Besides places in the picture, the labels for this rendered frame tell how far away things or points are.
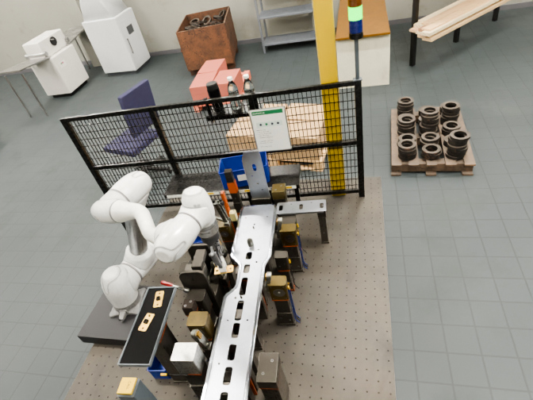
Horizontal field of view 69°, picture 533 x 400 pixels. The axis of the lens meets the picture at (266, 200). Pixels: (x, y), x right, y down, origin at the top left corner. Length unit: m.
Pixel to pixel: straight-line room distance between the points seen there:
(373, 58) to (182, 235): 4.61
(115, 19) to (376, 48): 4.68
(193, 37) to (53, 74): 2.73
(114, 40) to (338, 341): 7.10
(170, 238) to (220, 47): 5.87
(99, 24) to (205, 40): 2.16
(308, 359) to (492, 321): 1.46
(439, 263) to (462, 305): 0.39
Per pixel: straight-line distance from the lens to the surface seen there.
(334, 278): 2.28
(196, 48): 7.07
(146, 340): 1.76
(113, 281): 2.27
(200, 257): 1.89
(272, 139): 2.46
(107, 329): 2.43
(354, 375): 1.99
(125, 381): 1.71
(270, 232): 2.16
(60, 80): 8.25
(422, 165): 4.05
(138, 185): 1.91
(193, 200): 1.38
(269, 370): 1.67
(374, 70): 5.68
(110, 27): 8.14
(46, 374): 3.57
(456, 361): 2.87
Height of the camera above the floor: 2.51
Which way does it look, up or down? 40 degrees down
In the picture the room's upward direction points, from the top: 14 degrees counter-clockwise
